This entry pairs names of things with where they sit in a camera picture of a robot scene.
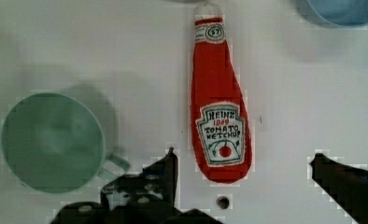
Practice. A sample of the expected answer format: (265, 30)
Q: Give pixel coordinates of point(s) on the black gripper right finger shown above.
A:
(347, 185)

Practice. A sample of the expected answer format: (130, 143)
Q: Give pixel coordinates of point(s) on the blue bowl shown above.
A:
(342, 13)

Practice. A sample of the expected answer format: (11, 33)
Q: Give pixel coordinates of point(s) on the green mug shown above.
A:
(57, 143)

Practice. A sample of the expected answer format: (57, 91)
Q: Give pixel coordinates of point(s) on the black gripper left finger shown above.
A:
(146, 198)

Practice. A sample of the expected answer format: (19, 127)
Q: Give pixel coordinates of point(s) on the red plush ketchup bottle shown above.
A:
(220, 132)

